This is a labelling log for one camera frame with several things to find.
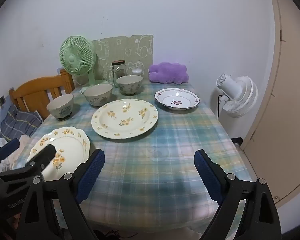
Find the black fan cable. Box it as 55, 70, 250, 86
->
217, 94, 228, 119

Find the large round yellow flower plate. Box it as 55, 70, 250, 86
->
91, 99, 159, 140

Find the blue striped cloth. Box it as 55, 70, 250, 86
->
0, 104, 43, 140

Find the scalloped yellow flower plate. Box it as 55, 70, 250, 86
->
26, 127, 91, 182

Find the purple plush cushion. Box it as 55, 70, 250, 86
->
149, 62, 189, 84

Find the beige door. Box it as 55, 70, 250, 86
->
241, 0, 300, 209

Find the green printed wall sheet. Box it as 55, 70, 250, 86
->
91, 34, 154, 82

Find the floral ceramic bowl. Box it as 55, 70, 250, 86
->
115, 75, 143, 96
80, 83, 114, 106
46, 94, 74, 121

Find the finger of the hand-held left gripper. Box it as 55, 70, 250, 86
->
25, 144, 57, 180
0, 138, 20, 173

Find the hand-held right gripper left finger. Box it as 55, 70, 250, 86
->
16, 149, 106, 240

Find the glass jar with brown lid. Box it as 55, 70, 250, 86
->
107, 60, 127, 85

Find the clear round container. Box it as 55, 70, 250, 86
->
75, 74, 90, 87

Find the white red patterned plate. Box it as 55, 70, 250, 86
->
154, 88, 200, 111

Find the green desk fan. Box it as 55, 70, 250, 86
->
59, 36, 108, 88

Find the pale crumpled cloth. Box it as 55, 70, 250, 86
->
0, 134, 39, 172

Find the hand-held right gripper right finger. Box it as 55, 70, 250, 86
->
194, 149, 283, 240

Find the wooden chair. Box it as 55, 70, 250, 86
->
9, 69, 75, 120

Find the white standing fan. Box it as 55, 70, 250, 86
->
216, 73, 258, 118

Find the plaid tablecloth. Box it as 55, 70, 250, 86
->
12, 81, 253, 230

